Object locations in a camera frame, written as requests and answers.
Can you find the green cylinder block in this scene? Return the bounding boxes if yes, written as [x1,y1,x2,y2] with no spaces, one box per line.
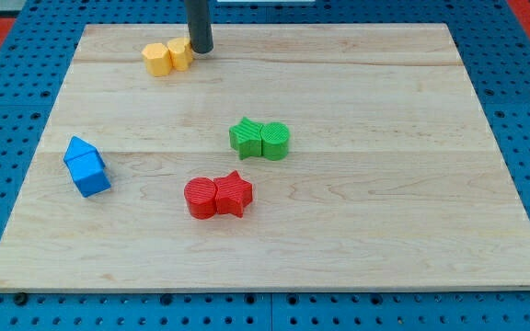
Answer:
[260,122,290,161]

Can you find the wooden board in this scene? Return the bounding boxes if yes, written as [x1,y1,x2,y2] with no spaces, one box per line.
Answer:
[0,24,530,293]

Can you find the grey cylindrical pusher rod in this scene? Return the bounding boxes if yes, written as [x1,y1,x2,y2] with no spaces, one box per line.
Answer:
[184,0,213,54]

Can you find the yellow hexagon block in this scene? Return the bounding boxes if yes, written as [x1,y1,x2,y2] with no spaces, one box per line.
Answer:
[142,43,172,76]

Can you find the red star block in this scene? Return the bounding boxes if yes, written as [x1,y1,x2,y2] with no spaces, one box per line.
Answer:
[213,170,253,218]

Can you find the green star block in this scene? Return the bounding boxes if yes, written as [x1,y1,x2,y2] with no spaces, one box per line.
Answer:
[229,117,263,160]

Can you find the red cylinder block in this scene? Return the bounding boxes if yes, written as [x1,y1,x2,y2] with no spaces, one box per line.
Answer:
[184,177,217,220]

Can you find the blue cube block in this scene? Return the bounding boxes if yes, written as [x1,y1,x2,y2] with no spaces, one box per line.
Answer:
[65,152,110,198]

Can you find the yellow heart block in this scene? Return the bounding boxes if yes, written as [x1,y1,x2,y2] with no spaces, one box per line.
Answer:
[167,37,193,71]

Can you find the blue triangle block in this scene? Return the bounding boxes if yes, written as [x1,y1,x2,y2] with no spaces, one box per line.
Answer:
[63,136,106,168]

